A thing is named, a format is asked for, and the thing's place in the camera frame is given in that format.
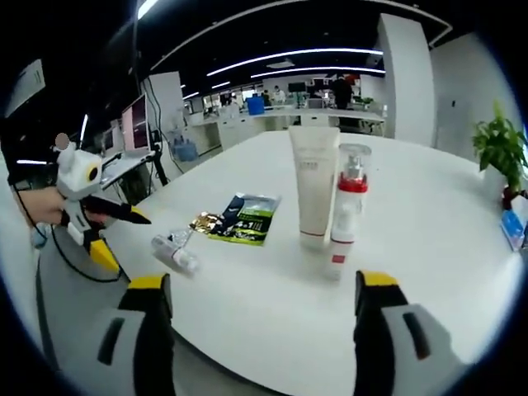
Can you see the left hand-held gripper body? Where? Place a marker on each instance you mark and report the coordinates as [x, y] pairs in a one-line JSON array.
[[76, 173]]

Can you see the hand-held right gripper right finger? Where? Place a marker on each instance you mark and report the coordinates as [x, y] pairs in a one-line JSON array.
[[377, 330]]

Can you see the red collar skincare pump bottle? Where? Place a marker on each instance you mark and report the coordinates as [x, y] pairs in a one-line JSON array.
[[354, 165]]

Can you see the white monitor stand desk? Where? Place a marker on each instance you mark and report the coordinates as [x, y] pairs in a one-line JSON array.
[[123, 169]]

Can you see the black tripod stand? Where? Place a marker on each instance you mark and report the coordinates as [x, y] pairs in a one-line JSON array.
[[158, 158]]

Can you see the green and dark sachet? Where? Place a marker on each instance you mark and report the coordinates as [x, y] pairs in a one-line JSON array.
[[247, 220]]

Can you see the ceiling air conditioner unit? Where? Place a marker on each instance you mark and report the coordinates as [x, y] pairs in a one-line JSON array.
[[26, 86]]

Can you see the person's left hand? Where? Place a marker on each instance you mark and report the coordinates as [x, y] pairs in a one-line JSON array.
[[53, 206]]

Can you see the gold foil sachet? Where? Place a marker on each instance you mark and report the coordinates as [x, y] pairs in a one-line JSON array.
[[206, 222]]

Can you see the monitor with pink screen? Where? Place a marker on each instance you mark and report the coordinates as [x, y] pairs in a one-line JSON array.
[[136, 128]]

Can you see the blue tissue box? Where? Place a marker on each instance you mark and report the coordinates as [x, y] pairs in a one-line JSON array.
[[515, 227]]

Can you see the potted green plant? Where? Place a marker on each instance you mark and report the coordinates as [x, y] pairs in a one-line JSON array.
[[501, 140]]

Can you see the dark red bag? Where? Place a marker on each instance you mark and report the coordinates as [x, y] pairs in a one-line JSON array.
[[509, 197]]

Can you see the blue water jugs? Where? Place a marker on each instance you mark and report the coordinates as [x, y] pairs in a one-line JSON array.
[[184, 149]]

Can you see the clear small sachet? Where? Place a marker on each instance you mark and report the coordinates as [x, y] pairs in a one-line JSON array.
[[179, 236]]

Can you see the white skincare tube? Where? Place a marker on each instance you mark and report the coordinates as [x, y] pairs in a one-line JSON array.
[[313, 185]]

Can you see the small white skincare bottle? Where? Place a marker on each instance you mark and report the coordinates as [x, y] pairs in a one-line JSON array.
[[177, 255], [340, 255]]

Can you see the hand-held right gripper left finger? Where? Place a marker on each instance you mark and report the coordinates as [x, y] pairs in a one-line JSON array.
[[144, 330]]

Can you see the long ceiling light strip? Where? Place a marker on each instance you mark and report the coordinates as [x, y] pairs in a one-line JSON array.
[[146, 6]]

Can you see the white office counter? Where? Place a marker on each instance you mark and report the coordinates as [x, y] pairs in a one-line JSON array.
[[288, 119]]

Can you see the blue plastic bin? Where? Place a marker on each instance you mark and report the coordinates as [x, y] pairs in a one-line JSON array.
[[255, 106]]

